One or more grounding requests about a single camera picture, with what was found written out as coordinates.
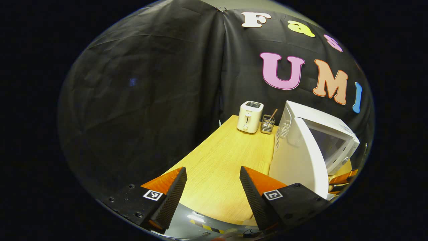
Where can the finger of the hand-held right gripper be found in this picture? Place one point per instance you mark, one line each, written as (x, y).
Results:
(344, 176)
(338, 189)

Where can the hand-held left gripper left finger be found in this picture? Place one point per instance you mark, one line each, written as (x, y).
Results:
(169, 204)

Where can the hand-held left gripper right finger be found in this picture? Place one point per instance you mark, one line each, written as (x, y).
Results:
(255, 201)

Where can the white microwave oven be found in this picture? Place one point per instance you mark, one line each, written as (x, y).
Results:
(294, 167)

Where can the clear utensil holder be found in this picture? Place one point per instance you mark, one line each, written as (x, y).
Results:
(267, 127)

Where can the white toaster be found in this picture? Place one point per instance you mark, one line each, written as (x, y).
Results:
(249, 120)

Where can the wooden stick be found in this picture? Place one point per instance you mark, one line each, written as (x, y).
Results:
(273, 114)

